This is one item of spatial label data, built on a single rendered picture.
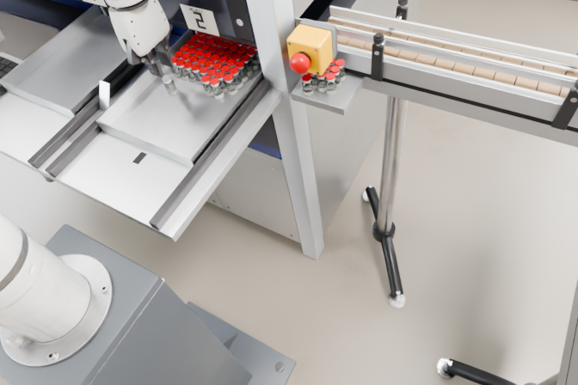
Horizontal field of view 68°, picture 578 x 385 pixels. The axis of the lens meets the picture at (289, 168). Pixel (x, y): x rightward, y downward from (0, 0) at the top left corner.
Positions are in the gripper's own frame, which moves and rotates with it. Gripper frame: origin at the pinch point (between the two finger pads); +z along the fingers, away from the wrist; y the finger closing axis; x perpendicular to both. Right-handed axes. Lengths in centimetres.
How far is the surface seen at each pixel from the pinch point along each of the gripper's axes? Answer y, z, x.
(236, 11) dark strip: -10.1, -9.5, 16.1
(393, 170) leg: -25, 45, 46
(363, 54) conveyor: -21.4, 3.5, 37.7
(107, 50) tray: -6.0, 8.7, -27.5
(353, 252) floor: -19, 97, 36
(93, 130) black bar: 17.4, 7.1, -7.9
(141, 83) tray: 2.0, 6.7, -7.2
